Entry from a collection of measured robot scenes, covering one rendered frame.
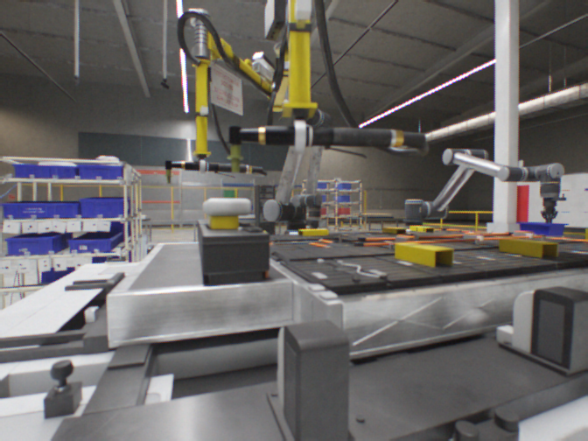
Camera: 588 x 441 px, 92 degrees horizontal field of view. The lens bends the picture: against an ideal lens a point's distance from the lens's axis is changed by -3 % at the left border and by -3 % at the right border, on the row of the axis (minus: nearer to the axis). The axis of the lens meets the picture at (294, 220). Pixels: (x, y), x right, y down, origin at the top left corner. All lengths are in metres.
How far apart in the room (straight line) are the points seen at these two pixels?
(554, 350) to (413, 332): 0.23
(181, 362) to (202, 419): 0.31
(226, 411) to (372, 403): 0.21
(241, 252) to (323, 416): 0.39
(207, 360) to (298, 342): 0.45
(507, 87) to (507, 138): 0.89
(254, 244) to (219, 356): 0.28
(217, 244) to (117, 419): 0.34
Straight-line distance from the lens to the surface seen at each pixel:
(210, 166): 1.61
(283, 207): 2.57
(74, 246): 3.51
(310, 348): 0.35
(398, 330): 0.63
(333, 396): 0.39
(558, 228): 2.47
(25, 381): 0.84
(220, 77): 1.89
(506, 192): 6.25
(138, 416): 0.51
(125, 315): 0.69
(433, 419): 0.50
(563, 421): 0.66
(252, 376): 0.77
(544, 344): 0.71
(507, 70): 6.70
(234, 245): 0.66
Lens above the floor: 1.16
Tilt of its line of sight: 2 degrees down
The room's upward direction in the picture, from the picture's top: straight up
